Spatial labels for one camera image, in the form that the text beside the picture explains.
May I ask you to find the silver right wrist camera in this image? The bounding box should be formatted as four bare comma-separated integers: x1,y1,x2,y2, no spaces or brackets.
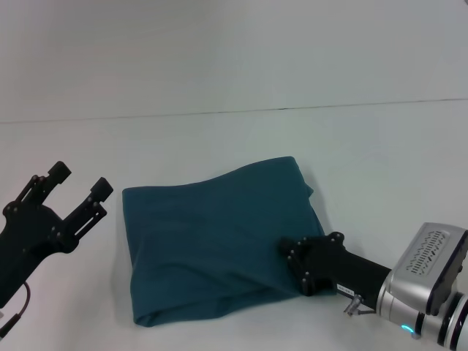
390,222,468,316

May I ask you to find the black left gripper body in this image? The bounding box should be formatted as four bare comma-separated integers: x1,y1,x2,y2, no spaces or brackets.
0,203,82,309

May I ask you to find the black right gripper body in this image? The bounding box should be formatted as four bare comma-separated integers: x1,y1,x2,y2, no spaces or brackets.
298,231,393,312

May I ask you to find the teal blue FREE t-shirt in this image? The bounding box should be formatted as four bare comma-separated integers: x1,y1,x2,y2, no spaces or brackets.
121,156,327,329

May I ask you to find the left arm connector cable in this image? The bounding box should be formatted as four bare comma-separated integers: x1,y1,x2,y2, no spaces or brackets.
0,281,31,337

